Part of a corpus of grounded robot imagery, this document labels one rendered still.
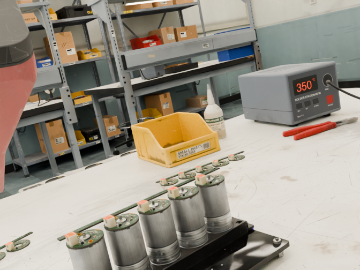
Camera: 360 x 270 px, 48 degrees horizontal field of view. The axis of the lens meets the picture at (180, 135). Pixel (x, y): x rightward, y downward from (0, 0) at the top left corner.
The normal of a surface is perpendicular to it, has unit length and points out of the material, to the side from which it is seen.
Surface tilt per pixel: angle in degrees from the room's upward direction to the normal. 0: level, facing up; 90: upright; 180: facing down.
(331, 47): 90
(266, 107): 90
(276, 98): 90
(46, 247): 0
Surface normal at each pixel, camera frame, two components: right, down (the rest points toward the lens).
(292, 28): -0.80, 0.28
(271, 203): -0.19, -0.96
